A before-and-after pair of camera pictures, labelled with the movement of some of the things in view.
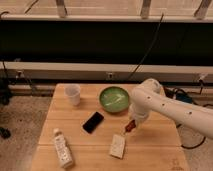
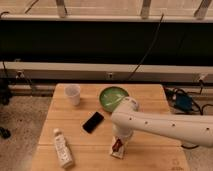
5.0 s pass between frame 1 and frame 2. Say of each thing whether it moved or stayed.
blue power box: stayed
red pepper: moved
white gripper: moved
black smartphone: stayed
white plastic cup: stayed
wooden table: stayed
